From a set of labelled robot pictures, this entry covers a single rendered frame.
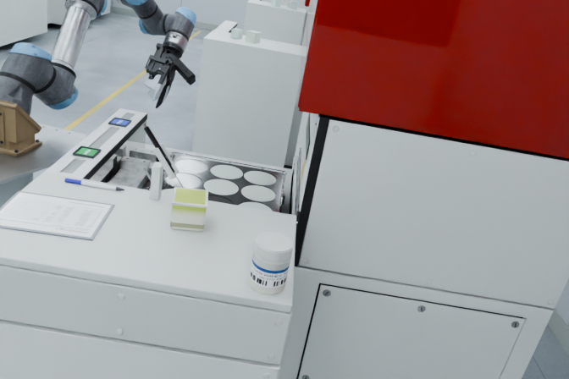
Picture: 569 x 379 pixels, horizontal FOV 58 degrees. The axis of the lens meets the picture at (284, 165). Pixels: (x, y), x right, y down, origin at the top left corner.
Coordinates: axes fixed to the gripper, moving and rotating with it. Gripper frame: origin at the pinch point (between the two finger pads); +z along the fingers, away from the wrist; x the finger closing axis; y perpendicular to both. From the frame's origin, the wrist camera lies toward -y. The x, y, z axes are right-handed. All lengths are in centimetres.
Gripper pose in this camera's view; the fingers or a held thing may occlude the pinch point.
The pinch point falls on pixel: (158, 101)
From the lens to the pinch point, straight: 170.5
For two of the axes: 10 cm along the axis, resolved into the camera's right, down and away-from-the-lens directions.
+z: -2.6, 9.0, -3.5
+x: 0.8, -3.4, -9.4
